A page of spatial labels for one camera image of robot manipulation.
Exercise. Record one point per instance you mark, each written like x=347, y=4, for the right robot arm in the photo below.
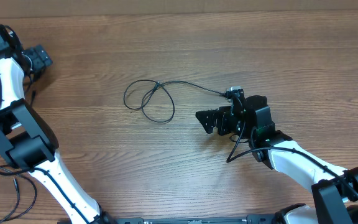
x=334, y=188

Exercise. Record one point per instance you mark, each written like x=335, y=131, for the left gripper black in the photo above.
x=40, y=62

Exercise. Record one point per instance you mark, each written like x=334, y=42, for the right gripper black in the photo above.
x=212, y=117

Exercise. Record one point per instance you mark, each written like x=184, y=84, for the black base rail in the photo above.
x=204, y=220

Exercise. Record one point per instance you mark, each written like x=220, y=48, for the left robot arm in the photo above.
x=27, y=143

